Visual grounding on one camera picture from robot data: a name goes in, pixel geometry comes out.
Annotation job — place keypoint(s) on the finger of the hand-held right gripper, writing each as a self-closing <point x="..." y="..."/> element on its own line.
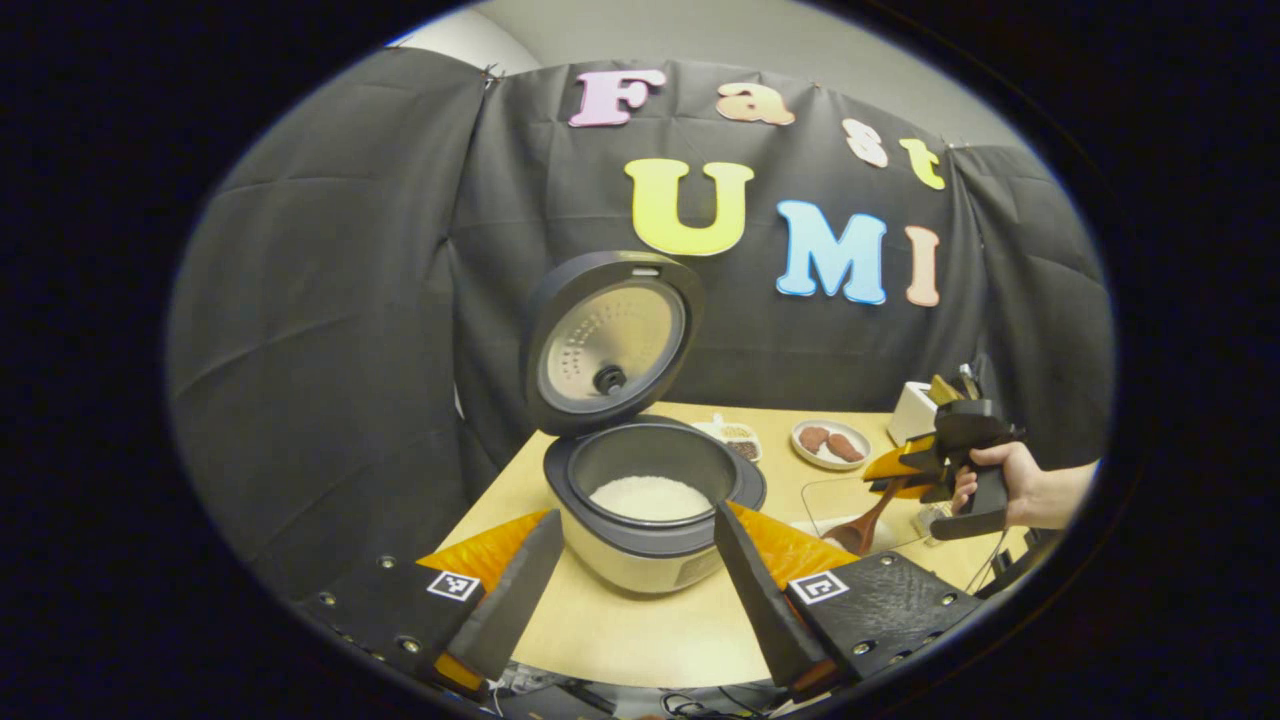
<point x="905" y="490"/>
<point x="895" y="465"/>

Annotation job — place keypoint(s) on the brown toast slice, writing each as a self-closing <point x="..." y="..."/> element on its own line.
<point x="943" y="390"/>
<point x="970" y="382"/>

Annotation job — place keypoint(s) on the grey rice cooker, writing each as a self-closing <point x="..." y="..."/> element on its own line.
<point x="640" y="555"/>

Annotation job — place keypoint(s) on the black backdrop cloth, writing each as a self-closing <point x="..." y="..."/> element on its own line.
<point x="330" y="330"/>

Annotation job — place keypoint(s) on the brown wooden spoon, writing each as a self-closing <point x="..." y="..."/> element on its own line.
<point x="860" y="530"/>

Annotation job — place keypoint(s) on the white round plate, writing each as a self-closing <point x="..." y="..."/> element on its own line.
<point x="835" y="462"/>

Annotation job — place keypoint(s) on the white rice heap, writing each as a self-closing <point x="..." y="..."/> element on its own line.
<point x="650" y="498"/>

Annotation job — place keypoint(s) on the brown meat piece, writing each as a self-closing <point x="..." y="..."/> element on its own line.
<point x="846" y="448"/>
<point x="814" y="440"/>

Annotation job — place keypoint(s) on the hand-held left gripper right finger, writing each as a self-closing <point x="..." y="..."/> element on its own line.
<point x="760" y="600"/>

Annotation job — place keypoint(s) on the white divided bean dish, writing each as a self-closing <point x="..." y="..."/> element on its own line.
<point x="742" y="440"/>

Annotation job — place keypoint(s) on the clear plastic rice box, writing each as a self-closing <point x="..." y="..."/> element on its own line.
<point x="830" y="500"/>

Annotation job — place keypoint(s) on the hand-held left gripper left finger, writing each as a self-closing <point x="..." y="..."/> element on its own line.
<point x="515" y="590"/>

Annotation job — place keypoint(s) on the white toaster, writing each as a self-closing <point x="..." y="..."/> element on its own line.
<point x="908" y="415"/>

